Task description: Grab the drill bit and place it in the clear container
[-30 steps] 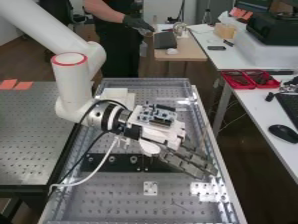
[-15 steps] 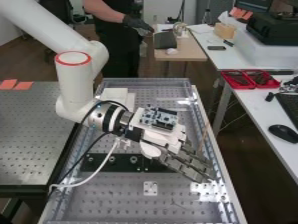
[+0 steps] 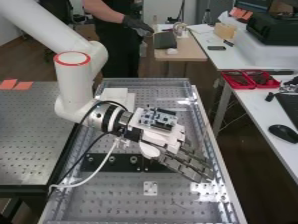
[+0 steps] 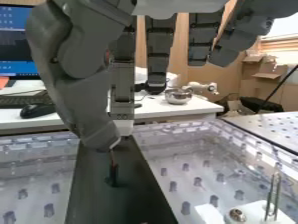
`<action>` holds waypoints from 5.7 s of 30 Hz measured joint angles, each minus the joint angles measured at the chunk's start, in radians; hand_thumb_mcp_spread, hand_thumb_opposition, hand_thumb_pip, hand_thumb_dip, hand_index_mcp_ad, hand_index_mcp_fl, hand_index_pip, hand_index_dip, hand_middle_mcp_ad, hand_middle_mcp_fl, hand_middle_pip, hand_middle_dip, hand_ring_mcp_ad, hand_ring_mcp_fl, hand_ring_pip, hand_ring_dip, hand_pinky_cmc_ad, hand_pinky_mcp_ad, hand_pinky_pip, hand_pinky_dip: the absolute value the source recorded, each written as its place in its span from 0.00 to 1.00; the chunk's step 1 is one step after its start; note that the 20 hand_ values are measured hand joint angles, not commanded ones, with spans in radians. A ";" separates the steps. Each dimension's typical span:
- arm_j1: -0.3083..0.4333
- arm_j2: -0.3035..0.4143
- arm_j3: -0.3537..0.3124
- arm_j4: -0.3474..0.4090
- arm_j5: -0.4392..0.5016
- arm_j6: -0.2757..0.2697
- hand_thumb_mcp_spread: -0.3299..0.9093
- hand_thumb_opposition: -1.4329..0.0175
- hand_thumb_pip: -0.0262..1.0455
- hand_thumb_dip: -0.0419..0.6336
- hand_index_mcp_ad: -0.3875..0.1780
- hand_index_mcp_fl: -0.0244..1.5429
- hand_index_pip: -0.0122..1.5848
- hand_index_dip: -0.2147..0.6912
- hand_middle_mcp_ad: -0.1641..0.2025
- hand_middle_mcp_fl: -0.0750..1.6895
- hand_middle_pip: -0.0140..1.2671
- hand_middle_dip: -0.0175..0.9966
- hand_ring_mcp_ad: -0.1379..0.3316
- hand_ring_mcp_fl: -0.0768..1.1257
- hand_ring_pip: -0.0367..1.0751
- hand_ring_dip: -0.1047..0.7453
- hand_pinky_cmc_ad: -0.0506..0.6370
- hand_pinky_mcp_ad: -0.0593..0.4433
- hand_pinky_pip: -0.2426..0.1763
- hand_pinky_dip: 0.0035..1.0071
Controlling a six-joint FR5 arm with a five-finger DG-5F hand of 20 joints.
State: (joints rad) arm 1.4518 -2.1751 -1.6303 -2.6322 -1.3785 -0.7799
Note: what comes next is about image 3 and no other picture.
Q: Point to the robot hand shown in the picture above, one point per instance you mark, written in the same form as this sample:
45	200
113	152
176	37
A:
160	131

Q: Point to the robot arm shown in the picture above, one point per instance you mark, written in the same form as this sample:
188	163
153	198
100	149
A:
75	80

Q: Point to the black plate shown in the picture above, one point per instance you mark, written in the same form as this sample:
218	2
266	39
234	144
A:
111	162

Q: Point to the small white box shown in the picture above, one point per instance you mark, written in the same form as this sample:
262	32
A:
114	96

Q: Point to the small white square piece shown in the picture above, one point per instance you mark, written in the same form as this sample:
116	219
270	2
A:
150	188

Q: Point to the clear box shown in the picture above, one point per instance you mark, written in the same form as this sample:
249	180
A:
133	206

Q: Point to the red tray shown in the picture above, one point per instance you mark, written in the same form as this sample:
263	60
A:
237	80
266	78

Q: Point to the wooden desk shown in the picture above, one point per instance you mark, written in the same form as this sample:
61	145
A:
186	50

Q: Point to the black box device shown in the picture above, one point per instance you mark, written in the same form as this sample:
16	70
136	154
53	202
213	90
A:
164	40

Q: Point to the black computer mouse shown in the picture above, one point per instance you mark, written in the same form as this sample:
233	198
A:
283	133

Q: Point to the black phone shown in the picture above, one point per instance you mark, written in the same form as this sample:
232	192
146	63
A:
216	48

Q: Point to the long white desk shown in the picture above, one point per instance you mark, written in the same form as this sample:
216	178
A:
240	55

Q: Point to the person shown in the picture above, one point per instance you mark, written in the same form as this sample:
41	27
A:
113	40

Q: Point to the black keyboard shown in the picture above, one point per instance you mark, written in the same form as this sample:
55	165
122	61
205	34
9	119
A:
290	106

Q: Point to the small cardboard box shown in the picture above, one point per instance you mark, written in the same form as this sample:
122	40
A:
225	30

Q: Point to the large black case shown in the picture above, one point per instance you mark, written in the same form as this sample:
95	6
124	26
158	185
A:
274	28

